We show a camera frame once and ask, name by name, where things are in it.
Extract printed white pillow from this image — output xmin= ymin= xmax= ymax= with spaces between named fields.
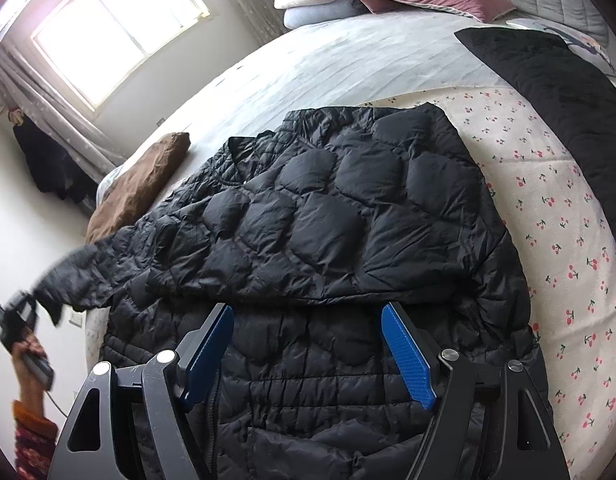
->
xmin=506 ymin=18 xmax=616 ymax=76

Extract brown folded garment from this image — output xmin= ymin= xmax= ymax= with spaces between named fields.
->
xmin=85 ymin=132 xmax=191 ymax=244

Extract light blue folded blanket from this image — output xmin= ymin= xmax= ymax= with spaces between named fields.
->
xmin=283 ymin=0 xmax=367 ymax=30

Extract black folded garment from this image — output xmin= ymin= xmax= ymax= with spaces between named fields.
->
xmin=454 ymin=27 xmax=616 ymax=242

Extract grey patterned curtain left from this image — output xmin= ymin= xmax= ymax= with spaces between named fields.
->
xmin=0 ymin=40 xmax=125 ymax=182

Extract person's left hand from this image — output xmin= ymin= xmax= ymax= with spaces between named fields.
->
xmin=12 ymin=331 xmax=56 ymax=411

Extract bright window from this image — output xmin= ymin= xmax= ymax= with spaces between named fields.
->
xmin=30 ymin=0 xmax=211 ymax=112

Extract floral red sleeve left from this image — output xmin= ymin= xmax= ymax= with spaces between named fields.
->
xmin=12 ymin=400 xmax=58 ymax=480

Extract black quilted puffer jacket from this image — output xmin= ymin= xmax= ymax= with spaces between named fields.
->
xmin=33 ymin=104 xmax=549 ymax=479

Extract cherry print bed sheet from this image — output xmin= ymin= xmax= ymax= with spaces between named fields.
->
xmin=386 ymin=86 xmax=616 ymax=479

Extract dark hanging clothes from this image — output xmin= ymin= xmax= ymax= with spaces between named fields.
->
xmin=12 ymin=116 xmax=96 ymax=204

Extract light blue bed cover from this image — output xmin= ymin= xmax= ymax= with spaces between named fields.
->
xmin=97 ymin=10 xmax=503 ymax=195

